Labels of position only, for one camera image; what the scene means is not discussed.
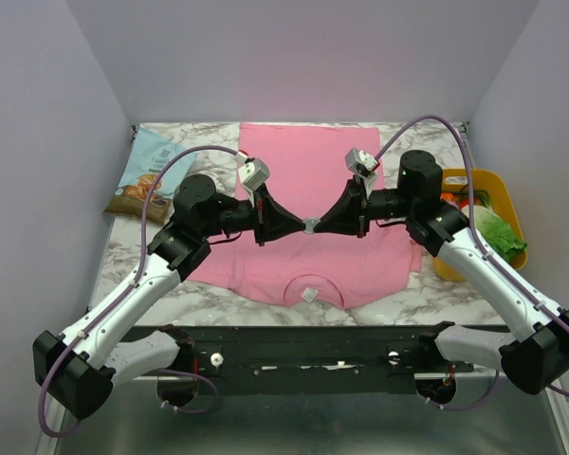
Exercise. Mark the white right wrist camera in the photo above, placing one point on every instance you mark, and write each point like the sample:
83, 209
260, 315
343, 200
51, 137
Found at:
363, 166

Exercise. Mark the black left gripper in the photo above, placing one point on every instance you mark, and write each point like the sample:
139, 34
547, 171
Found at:
269, 219

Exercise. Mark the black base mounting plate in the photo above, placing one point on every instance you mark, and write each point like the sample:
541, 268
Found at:
293, 360

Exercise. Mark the blue chips bag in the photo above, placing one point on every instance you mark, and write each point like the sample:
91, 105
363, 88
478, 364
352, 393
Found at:
150, 154

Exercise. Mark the yellow plastic basket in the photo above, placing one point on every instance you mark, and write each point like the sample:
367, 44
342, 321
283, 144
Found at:
490, 191

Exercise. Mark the aluminium frame rail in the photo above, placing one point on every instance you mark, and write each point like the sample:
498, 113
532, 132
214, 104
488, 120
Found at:
457, 374

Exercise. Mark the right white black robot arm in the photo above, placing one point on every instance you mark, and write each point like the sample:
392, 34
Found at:
535, 351

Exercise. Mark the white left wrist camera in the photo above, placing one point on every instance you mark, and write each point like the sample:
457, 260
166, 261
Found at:
252, 174

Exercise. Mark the pink t-shirt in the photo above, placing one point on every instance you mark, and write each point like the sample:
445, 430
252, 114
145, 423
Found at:
307, 176

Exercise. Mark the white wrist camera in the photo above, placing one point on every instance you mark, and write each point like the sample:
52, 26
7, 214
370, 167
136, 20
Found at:
363, 166
252, 174

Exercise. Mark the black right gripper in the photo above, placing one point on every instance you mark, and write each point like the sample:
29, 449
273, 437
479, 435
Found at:
360, 214

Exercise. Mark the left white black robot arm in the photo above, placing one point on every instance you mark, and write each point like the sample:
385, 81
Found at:
73, 367

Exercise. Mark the green lettuce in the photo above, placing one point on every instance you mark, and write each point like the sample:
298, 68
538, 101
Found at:
498, 233

